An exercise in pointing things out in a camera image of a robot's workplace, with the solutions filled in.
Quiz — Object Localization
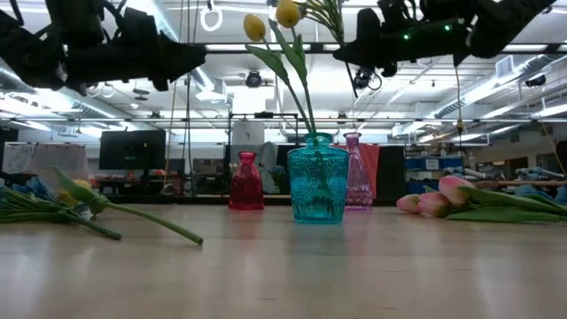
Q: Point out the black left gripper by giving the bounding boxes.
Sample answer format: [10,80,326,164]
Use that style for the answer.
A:
[108,4,207,93]

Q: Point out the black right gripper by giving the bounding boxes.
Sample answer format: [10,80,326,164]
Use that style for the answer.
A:
[332,7,399,79]

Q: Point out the pink glass vase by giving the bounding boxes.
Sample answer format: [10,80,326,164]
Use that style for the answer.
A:
[343,131,375,212]

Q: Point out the teal embossed glass vase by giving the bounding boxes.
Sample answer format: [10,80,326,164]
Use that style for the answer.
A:
[286,132,351,225]

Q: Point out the red glass vase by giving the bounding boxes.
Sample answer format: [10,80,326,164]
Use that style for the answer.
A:
[228,151,266,212]

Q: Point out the black computer monitor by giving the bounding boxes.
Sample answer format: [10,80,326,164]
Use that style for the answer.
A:
[98,129,167,171]

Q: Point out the orange-red panel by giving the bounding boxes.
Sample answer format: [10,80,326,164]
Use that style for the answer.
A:
[359,143,381,200]

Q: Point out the blue storage bins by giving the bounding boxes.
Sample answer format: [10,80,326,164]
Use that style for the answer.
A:
[405,155,464,172]

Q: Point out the black panel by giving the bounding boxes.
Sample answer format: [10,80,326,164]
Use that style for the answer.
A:
[379,145,407,200]

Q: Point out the grey ceiling air vent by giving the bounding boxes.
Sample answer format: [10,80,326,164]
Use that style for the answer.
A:
[494,55,515,80]

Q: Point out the white covered board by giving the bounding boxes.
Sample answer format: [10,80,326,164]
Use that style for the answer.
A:
[30,144,92,196]

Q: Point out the white patterned sheet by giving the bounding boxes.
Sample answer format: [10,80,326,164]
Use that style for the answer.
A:
[2,144,35,175]

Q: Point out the wooden workbench top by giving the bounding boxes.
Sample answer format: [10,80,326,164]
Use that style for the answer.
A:
[476,179,567,187]

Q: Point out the white hanging ring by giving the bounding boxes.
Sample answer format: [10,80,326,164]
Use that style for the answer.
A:
[199,6,224,33]

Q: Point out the hanging cable with yellow plug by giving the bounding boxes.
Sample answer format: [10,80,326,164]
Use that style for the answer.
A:
[454,55,465,138]

